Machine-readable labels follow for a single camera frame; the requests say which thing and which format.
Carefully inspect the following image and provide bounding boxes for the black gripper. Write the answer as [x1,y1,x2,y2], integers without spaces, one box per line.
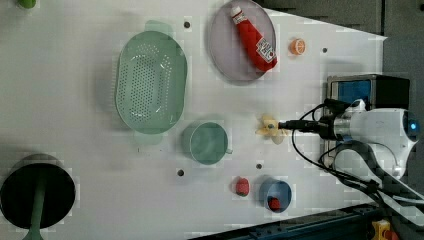
[278,116,335,140]

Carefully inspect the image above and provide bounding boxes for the yellow peeled banana toy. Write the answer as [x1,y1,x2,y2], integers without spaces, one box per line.
[255,115,290,145]

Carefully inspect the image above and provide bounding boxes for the green mug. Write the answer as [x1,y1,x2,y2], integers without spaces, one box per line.
[181,122,233,165]

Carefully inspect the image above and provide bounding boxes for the orange slice toy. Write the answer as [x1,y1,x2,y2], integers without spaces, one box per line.
[289,38,306,55]

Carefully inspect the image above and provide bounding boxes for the red ketchup bottle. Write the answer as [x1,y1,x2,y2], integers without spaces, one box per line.
[231,6,277,72]

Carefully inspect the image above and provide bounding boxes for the small red toy in cup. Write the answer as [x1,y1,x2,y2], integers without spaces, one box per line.
[268,197,281,211]

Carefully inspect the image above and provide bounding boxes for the red strawberry toy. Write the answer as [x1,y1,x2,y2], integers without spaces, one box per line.
[235,178,250,197]

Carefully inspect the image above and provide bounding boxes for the black toaster oven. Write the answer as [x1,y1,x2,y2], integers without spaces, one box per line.
[324,74,420,174]

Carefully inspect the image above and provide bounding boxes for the grey round plate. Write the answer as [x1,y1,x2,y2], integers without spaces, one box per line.
[208,0,277,81]

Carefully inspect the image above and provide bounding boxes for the yellow red clamp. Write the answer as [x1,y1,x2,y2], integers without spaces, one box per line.
[372,220,400,240]

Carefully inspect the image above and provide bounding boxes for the green colander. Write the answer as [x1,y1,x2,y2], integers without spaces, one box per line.
[115,20,188,136]

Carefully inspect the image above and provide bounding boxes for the black utensil cup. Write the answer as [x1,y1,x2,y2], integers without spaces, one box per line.
[1,153,76,229]

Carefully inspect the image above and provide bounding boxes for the green spatula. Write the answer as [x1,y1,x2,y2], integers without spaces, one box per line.
[23,178,46,240]

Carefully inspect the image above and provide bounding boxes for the green round object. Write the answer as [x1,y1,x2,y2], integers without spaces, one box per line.
[18,0,37,9]

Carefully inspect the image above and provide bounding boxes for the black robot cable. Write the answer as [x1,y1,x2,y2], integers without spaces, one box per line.
[291,98,388,208]

